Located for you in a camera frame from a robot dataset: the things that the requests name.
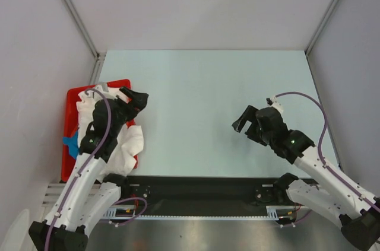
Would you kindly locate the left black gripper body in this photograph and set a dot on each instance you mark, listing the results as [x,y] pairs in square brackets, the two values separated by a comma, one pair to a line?
[125,113]

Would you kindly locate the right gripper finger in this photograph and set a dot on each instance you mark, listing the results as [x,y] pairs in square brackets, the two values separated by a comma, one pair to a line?
[249,115]
[255,134]

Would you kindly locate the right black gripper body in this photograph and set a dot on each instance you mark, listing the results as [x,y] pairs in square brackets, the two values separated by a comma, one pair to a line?
[266,134]

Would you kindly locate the white t shirt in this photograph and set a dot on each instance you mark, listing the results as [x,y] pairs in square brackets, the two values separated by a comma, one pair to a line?
[130,140]

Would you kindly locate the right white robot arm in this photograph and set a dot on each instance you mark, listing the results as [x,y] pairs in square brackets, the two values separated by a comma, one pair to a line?
[352,208]

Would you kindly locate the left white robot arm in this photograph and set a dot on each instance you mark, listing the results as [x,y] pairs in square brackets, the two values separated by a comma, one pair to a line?
[106,155]

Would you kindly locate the blue t shirt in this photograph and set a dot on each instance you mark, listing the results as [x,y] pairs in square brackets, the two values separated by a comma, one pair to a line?
[72,144]

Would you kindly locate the red plastic bin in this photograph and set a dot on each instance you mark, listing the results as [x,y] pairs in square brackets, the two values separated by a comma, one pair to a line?
[70,126]

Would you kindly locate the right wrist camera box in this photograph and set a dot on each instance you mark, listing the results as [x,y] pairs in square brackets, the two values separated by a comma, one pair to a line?
[273,102]

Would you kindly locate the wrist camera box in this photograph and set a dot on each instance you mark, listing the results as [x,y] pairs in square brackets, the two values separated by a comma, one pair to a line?
[273,102]
[104,86]

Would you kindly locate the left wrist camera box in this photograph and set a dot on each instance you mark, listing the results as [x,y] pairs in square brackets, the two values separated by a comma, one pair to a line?
[104,86]

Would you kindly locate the white slotted cable duct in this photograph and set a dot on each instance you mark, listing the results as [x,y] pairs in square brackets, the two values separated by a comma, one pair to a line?
[199,210]

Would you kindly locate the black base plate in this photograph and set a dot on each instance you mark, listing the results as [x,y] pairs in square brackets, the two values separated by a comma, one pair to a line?
[155,190]

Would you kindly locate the aluminium frame rail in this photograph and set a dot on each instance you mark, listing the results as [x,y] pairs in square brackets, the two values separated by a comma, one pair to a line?
[54,190]

